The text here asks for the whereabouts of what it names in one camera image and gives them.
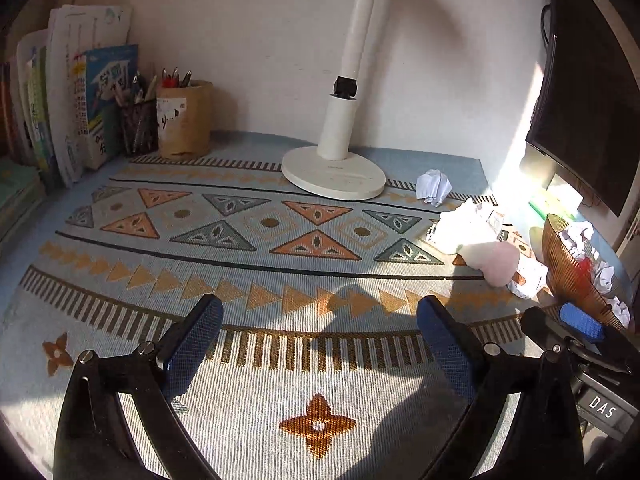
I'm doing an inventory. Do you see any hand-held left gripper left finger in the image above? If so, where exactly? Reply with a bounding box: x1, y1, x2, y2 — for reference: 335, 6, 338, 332
54, 294, 224, 480

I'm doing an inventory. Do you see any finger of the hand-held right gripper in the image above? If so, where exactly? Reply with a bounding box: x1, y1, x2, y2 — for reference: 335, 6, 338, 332
521, 306, 606, 368
559, 302, 640, 376

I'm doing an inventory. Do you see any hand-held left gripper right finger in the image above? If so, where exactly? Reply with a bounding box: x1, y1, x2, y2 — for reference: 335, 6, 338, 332
416, 295, 586, 480

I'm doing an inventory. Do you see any small paper piece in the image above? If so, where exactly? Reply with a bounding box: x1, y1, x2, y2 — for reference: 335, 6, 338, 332
605, 295, 633, 331

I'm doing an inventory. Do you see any amber ribbed glass plate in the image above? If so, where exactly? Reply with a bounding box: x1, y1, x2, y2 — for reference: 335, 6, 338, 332
541, 213, 626, 318

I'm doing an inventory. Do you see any large crumpled white paper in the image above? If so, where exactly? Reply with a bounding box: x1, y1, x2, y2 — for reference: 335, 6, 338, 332
506, 255, 550, 300

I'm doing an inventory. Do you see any white and pink plush toy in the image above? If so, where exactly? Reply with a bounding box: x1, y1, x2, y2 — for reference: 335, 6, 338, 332
430, 199, 522, 287

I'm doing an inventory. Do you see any patterned woven desk mat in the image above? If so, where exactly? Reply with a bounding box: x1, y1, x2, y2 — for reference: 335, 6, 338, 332
0, 130, 566, 480

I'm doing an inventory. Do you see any crumpled lined paper sheet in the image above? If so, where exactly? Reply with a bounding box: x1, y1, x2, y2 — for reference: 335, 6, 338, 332
465, 197, 506, 231

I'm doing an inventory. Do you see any white box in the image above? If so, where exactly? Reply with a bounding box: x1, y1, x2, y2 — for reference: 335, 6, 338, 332
520, 142, 586, 211

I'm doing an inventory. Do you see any small crumpled white paper ball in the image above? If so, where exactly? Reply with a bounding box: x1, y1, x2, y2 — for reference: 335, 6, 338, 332
416, 169, 453, 207

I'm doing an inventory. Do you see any black computer monitor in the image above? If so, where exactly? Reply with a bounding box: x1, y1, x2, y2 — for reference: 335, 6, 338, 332
525, 0, 640, 218

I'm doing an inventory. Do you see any white desk lamp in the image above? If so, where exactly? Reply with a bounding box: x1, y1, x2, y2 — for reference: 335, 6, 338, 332
281, 0, 387, 201

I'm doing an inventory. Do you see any brown paper pen holder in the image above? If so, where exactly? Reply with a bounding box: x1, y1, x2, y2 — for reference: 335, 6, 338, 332
156, 80, 213, 160

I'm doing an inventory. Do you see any black mesh pen holder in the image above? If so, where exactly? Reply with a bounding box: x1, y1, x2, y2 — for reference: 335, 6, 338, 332
117, 97, 160, 157

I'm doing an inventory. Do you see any stack of flat green books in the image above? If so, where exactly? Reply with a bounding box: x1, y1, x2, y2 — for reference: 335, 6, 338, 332
0, 157, 48, 233

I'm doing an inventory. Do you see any blue book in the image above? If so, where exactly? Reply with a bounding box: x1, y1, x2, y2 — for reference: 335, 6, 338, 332
80, 44, 140, 170

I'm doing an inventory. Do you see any bunch of pens and pencils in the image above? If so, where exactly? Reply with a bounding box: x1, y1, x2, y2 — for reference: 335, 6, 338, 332
115, 72, 158, 107

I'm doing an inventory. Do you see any green and white book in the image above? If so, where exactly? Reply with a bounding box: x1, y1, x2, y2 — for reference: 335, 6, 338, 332
16, 30, 57, 196

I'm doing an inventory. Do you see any row of upright books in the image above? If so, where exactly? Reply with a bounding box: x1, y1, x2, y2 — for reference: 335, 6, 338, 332
47, 5, 132, 188

